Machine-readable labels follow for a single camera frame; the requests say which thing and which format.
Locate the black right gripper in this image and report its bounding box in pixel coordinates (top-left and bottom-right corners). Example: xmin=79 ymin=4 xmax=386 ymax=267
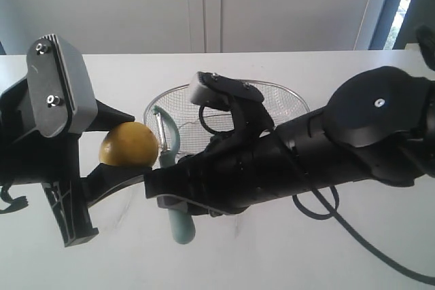
xmin=144 ymin=96 xmax=306 ymax=216

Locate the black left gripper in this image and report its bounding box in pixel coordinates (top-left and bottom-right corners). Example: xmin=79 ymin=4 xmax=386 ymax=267
xmin=1 ymin=77 xmax=152 ymax=247

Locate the yellow lemon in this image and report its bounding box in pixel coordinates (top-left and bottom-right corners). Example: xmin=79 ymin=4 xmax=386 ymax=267
xmin=99 ymin=122 xmax=158 ymax=167

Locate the teal handled peeler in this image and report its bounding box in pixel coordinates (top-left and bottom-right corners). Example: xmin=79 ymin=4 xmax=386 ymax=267
xmin=152 ymin=105 xmax=196 ymax=244

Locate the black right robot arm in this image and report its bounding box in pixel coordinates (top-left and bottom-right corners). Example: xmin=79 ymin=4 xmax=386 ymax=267
xmin=144 ymin=66 xmax=434 ymax=215

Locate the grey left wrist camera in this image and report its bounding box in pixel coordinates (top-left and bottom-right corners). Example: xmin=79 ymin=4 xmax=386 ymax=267
xmin=27 ymin=33 xmax=98 ymax=138

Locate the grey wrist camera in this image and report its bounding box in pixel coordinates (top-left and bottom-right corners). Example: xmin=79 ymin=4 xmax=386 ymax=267
xmin=188 ymin=71 xmax=264 ymax=105
xmin=27 ymin=33 xmax=98 ymax=138

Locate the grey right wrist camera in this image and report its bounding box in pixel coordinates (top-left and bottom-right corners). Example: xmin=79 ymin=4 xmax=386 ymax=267
xmin=188 ymin=71 xmax=264 ymax=105

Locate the oval wire mesh basket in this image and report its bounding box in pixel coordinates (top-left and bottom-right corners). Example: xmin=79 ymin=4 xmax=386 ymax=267
xmin=143 ymin=80 xmax=310 ymax=161

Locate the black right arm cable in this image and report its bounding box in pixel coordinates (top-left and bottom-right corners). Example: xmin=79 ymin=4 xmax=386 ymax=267
xmin=198 ymin=105 xmax=435 ymax=279

